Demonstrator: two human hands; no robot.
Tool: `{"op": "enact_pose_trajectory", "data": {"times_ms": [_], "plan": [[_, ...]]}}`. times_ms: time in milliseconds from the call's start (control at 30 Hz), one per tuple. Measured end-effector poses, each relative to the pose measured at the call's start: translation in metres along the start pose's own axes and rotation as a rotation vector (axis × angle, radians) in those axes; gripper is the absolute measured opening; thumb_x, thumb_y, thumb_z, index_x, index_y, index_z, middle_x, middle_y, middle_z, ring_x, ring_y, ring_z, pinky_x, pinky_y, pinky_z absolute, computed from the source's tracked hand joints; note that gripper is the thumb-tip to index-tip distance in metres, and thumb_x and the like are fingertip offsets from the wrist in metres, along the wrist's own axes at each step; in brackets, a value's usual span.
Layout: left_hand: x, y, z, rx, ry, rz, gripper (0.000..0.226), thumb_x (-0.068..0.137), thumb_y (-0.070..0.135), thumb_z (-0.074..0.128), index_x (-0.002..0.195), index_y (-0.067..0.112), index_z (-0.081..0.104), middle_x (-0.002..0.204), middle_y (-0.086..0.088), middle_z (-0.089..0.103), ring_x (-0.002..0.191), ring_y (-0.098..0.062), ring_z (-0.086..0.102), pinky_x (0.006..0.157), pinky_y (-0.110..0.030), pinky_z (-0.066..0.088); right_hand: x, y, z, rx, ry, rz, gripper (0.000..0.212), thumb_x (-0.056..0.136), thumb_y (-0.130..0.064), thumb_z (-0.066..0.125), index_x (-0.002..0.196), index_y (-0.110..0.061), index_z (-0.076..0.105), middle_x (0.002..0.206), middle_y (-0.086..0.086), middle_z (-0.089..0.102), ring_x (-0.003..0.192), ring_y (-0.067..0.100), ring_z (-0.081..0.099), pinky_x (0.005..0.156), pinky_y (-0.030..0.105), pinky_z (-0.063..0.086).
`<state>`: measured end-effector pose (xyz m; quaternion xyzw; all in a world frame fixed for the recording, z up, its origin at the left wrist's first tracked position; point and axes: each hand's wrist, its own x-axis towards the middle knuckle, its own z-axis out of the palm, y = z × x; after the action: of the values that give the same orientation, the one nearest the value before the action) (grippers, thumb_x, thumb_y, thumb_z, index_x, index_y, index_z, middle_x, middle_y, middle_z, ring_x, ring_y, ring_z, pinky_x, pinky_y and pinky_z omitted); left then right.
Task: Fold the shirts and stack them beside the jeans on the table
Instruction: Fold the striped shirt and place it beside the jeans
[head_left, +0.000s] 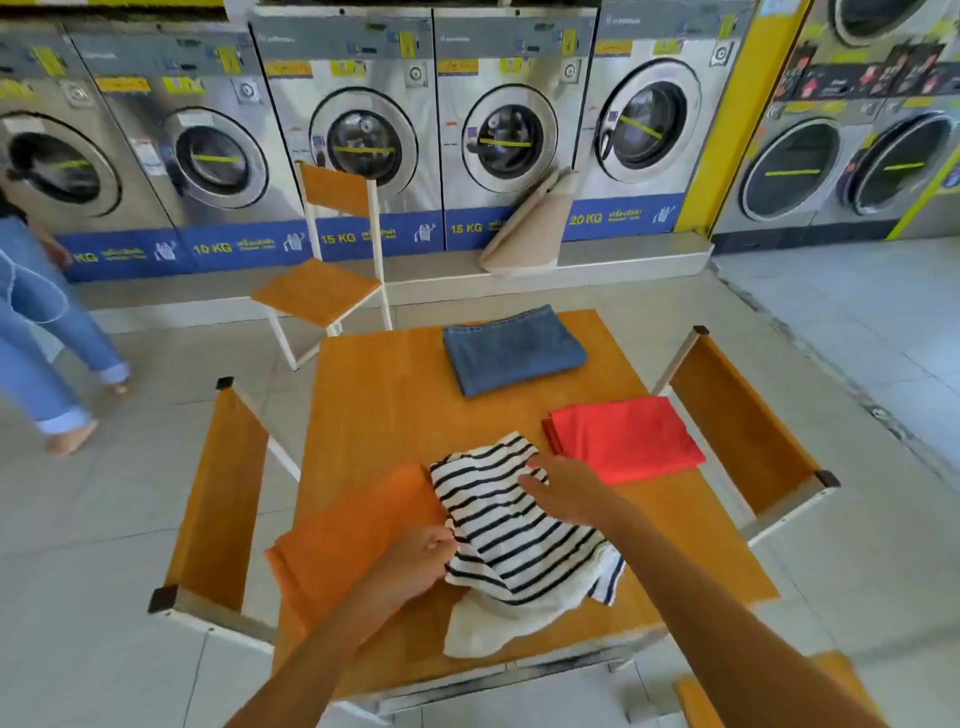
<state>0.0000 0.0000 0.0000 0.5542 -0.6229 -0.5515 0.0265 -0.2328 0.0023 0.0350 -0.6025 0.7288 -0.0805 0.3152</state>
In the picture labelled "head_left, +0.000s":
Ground black white striped shirt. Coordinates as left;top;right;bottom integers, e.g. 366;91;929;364
428;431;625;660

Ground person's right forearm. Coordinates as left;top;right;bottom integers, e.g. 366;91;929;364
603;502;886;728

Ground beige ironing board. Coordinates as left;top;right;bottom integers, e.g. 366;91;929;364
478;166;583;279

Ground silver stacked dryer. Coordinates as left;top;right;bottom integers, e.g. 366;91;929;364
809;0;960;241
710;0;886;256

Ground blue denim jeans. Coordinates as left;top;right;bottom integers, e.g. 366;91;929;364
440;303;589;400

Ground red cloth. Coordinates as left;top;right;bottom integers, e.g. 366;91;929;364
541;395;708;487

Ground person's left hand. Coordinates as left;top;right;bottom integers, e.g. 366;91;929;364
372;524;460;603

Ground orange cloth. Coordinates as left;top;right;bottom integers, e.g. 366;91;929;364
263;462;470;646

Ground large silver washing machine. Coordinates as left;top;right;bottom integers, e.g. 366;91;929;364
562;0;760;243

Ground person's left forearm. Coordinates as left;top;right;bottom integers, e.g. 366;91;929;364
224;573;412;728

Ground person's right hand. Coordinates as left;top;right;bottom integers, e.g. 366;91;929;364
517;455;636;542

